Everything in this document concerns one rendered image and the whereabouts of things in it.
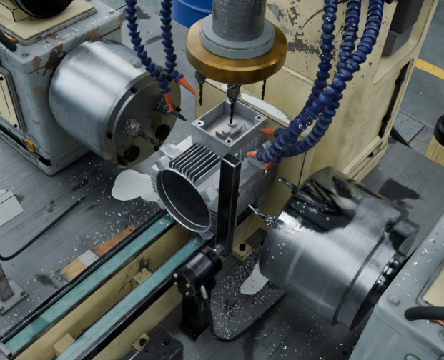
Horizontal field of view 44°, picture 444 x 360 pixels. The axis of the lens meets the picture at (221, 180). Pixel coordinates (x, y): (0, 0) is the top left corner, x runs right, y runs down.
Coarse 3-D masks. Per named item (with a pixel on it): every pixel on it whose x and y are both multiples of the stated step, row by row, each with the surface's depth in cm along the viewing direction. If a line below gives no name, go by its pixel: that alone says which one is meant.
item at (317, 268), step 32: (320, 192) 96; (352, 192) 96; (288, 224) 95; (320, 224) 93; (352, 224) 92; (384, 224) 91; (416, 224) 96; (288, 256) 95; (320, 256) 92; (352, 256) 90; (384, 256) 89; (288, 288) 99; (320, 288) 93; (352, 288) 91; (384, 288) 94; (352, 320) 93
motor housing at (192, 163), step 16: (192, 144) 111; (176, 160) 107; (192, 160) 108; (208, 160) 108; (160, 176) 115; (176, 176) 120; (192, 176) 106; (208, 176) 107; (240, 176) 111; (256, 176) 113; (272, 176) 118; (160, 192) 118; (176, 192) 120; (192, 192) 123; (240, 192) 111; (256, 192) 116; (176, 208) 119; (192, 208) 121; (208, 208) 107; (240, 208) 114; (192, 224) 118; (208, 224) 115
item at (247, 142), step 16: (208, 112) 112; (224, 112) 116; (240, 112) 116; (256, 112) 112; (192, 128) 110; (208, 128) 113; (224, 128) 110; (240, 128) 112; (256, 128) 110; (208, 144) 109; (224, 144) 106; (240, 144) 108; (256, 144) 114
